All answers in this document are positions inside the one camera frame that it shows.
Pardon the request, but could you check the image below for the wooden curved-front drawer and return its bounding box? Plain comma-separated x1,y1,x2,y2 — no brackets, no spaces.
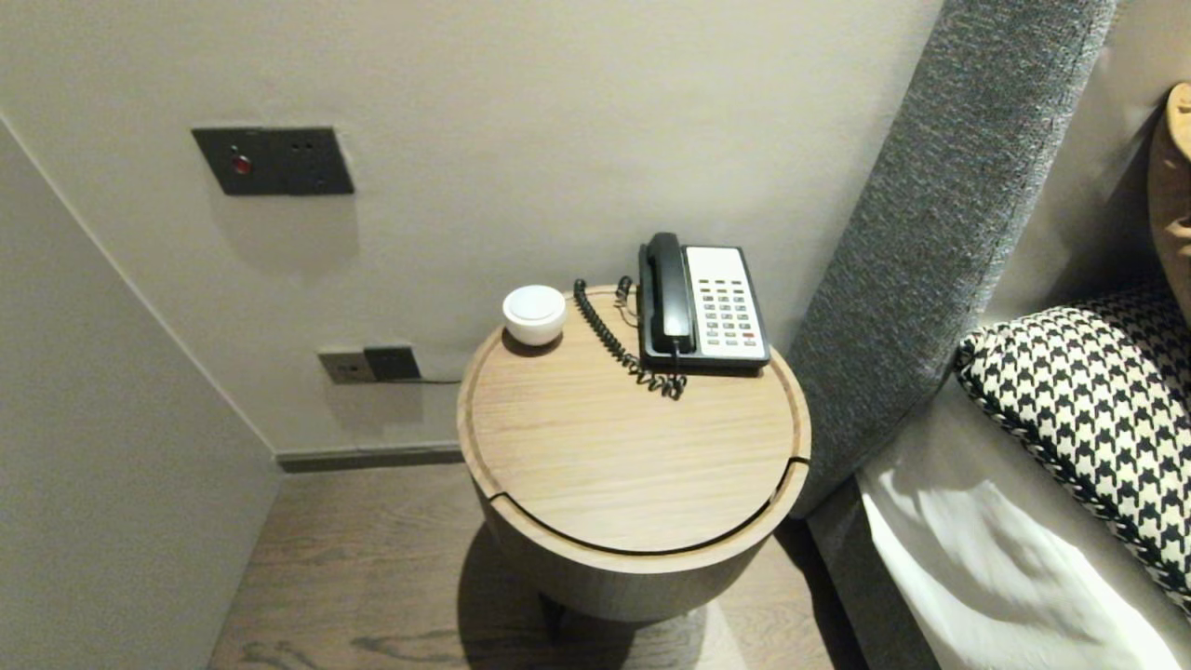
482,459,812,623

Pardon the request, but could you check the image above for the white round bowl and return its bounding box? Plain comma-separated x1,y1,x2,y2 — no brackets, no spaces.
502,285,568,347

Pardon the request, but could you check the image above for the black telephone handset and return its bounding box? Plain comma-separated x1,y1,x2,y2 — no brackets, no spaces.
645,233,698,355

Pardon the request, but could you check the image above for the round wooden side table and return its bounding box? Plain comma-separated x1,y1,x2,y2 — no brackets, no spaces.
456,286,813,623

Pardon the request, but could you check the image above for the black and white desk telephone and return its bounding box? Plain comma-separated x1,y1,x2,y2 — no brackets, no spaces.
638,244,772,377

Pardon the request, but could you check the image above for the grey brown baseboard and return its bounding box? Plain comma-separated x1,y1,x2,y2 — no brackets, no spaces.
275,445,466,474

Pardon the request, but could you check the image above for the grey fabric headboard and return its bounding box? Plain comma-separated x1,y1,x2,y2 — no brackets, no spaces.
786,0,1119,517

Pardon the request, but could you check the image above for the dark grey bed base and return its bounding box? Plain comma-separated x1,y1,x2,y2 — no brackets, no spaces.
805,475,936,670

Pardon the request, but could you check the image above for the white bedding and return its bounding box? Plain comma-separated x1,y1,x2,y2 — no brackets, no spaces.
856,377,1191,670

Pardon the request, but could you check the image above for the black white houndstooth pillow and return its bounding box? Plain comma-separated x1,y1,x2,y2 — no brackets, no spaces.
957,284,1191,620

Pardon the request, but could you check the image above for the beige upholstered headboard panel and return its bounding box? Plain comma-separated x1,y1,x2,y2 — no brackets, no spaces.
986,0,1191,325

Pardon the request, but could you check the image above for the tan brown cushion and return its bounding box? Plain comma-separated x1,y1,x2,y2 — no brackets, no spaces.
1146,82,1191,327

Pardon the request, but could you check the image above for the black coiled telephone cord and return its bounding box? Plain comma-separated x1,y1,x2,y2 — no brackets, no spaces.
572,277,689,400

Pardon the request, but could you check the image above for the grey wall socket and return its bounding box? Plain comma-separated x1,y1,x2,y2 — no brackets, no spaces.
318,348,378,385

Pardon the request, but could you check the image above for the dark wall switch panel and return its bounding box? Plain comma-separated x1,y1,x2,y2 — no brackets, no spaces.
192,127,355,197

